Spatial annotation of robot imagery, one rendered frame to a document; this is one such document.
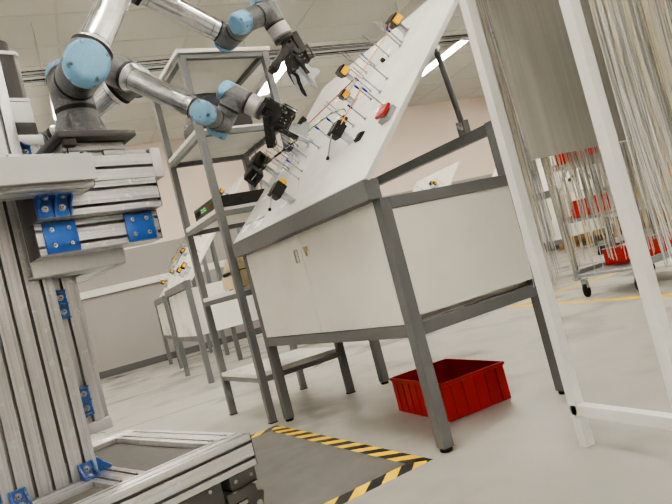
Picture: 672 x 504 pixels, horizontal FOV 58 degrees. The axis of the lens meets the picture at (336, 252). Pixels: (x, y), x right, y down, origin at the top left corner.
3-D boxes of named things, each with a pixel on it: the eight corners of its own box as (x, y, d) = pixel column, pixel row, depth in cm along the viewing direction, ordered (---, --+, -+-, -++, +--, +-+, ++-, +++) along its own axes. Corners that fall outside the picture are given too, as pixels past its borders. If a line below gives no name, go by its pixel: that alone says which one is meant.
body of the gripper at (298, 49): (316, 58, 211) (298, 27, 209) (297, 68, 207) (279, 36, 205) (307, 66, 218) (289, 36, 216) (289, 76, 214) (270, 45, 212)
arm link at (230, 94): (217, 101, 213) (228, 79, 212) (245, 116, 213) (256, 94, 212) (212, 98, 205) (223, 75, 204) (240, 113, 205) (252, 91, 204)
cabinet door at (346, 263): (402, 325, 187) (370, 202, 188) (320, 333, 234) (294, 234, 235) (408, 323, 188) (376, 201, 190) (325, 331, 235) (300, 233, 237)
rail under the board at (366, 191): (368, 200, 183) (363, 179, 183) (234, 258, 285) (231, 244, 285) (382, 197, 186) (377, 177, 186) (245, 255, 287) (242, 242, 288)
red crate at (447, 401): (450, 423, 213) (440, 384, 213) (397, 411, 248) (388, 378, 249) (513, 397, 224) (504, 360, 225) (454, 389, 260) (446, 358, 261)
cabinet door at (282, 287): (321, 332, 235) (295, 234, 236) (266, 337, 282) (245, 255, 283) (325, 331, 236) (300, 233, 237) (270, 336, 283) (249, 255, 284)
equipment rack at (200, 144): (270, 425, 284) (175, 48, 291) (227, 415, 336) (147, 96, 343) (358, 391, 310) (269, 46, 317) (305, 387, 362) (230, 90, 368)
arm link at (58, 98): (90, 116, 185) (80, 74, 185) (103, 100, 174) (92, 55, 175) (49, 118, 177) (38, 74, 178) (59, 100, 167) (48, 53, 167)
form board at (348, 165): (236, 245, 286) (233, 243, 285) (326, 89, 325) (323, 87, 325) (369, 181, 185) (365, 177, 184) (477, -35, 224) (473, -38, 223)
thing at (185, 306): (209, 384, 494) (160, 189, 500) (185, 376, 601) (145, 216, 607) (290, 358, 524) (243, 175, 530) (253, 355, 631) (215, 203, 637)
